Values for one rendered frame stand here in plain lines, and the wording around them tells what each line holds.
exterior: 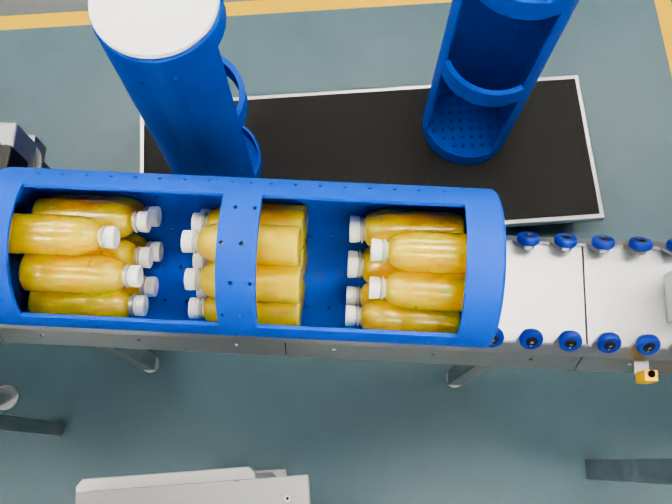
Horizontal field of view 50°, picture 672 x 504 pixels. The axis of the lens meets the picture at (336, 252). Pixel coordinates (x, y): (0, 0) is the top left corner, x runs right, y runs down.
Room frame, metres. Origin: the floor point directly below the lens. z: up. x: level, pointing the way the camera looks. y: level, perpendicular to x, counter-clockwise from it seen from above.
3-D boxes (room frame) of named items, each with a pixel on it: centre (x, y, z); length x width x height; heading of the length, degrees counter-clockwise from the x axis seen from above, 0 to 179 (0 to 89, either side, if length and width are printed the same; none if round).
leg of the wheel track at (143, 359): (0.31, 0.60, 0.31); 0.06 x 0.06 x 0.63; 87
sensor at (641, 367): (0.19, -0.61, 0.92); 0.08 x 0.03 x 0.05; 177
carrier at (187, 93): (0.94, 0.38, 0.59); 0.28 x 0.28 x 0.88
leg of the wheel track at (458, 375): (0.26, -0.38, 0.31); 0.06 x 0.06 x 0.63; 87
